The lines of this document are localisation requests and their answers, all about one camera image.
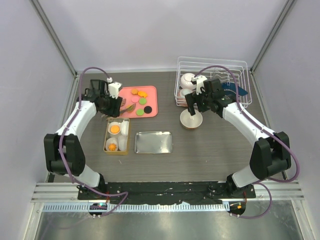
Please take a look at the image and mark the metal tongs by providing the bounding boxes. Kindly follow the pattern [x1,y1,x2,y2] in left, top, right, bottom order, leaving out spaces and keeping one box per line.
[100,98,137,120]

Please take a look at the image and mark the pink round cookie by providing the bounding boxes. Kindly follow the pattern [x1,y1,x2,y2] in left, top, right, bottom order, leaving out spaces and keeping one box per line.
[131,96,140,103]

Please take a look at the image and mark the gold cookie tin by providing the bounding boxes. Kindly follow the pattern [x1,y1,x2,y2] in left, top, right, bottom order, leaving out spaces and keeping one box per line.
[103,118,131,156]

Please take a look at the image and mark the orange flower cookie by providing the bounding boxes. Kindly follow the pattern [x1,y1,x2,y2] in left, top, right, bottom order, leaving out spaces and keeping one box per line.
[131,88,139,95]
[107,143,118,152]

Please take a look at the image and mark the silver tin lid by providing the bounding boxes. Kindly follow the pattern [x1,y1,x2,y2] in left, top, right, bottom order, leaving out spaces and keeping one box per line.
[134,131,173,154]

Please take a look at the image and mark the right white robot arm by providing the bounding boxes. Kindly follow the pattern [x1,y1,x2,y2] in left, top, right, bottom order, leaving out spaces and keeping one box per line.
[185,75,292,198]

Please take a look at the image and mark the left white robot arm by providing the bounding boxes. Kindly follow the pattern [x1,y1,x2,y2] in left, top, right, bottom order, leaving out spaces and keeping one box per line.
[43,79,123,200]

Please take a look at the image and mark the pink patterned cup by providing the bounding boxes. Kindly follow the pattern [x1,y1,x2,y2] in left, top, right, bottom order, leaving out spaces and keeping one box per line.
[176,88,193,107]

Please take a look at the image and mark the white round teapot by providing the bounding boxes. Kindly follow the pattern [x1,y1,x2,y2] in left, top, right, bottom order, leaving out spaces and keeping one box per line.
[179,72,197,90]

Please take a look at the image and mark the white ceramic bowl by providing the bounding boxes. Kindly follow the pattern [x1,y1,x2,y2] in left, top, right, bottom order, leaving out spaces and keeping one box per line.
[179,109,203,130]

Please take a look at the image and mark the orange flower cookie top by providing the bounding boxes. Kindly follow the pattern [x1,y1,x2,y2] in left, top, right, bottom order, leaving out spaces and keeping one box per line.
[131,88,139,95]

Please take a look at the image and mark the dark blue dish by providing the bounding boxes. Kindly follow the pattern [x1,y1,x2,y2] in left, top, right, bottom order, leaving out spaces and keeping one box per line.
[221,82,248,97]

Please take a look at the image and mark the green round cookie lower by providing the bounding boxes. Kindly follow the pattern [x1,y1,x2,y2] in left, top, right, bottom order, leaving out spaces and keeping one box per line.
[135,108,145,117]

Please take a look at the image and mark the green round cookie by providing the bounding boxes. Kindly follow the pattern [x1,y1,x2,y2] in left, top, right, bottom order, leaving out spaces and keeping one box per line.
[139,97,147,105]
[135,108,145,117]

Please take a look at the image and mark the green round cookie upper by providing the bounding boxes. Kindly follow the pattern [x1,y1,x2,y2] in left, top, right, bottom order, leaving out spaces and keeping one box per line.
[139,97,147,105]

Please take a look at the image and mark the orange fish cookie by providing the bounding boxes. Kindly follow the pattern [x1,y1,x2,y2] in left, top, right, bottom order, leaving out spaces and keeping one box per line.
[137,91,148,98]

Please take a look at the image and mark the pink plastic tray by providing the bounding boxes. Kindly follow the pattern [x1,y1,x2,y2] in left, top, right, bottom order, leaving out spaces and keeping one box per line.
[119,85,158,119]

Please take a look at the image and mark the black round cookie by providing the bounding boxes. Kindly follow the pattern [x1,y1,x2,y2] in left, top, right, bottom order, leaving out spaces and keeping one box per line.
[143,106,152,114]

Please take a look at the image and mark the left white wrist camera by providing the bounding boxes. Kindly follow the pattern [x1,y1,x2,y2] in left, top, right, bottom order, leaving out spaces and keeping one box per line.
[106,77,123,99]

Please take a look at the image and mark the white wire dish rack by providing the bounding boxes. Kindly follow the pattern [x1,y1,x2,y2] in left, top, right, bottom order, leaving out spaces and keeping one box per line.
[174,56,252,108]

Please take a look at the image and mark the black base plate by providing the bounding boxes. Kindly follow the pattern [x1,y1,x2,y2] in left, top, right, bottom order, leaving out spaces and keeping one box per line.
[77,181,256,205]

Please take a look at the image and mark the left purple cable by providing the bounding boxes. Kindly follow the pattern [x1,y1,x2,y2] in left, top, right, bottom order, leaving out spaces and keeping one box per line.
[57,66,129,218]

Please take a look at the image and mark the purple cable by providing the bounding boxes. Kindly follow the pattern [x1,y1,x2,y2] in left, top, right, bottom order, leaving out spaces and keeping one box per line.
[193,65,301,220]
[57,66,129,218]

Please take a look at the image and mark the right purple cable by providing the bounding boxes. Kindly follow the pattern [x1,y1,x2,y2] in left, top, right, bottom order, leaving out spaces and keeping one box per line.
[193,65,301,220]

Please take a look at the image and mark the white slotted cable duct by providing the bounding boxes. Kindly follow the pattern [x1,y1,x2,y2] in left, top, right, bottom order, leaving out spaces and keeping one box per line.
[42,202,230,213]

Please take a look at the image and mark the aluminium frame rail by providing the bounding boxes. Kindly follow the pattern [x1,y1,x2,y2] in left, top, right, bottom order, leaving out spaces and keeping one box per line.
[31,180,305,203]

